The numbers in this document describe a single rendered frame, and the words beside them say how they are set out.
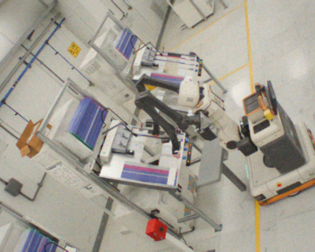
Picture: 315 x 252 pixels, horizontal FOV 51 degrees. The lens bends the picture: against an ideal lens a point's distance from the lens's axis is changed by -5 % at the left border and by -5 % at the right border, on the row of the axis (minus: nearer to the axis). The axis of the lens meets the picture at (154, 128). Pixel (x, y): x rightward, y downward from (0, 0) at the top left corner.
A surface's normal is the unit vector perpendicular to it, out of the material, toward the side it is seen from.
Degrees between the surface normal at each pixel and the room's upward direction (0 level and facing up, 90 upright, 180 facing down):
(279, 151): 90
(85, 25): 90
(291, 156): 90
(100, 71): 90
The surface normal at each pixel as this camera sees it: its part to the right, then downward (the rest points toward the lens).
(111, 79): -0.17, 0.70
